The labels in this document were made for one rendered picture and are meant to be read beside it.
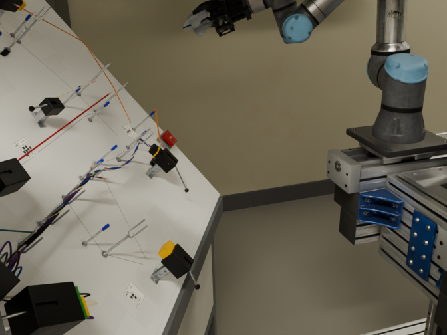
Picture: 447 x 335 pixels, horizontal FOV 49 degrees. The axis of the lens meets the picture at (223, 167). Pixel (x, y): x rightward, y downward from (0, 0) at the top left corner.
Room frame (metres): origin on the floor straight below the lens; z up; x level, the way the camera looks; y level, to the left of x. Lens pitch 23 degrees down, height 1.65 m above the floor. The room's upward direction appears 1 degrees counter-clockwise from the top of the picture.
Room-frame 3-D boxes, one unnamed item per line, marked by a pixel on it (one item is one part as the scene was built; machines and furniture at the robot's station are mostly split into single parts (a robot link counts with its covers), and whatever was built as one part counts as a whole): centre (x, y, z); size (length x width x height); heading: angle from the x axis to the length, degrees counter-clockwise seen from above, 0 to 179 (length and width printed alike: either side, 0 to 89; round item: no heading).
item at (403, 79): (1.39, -0.53, 1.33); 0.13 x 0.12 x 0.14; 0
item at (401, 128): (1.38, -0.53, 1.21); 0.15 x 0.15 x 0.10
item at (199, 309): (1.30, 0.11, 0.60); 0.55 x 0.03 x 0.39; 169
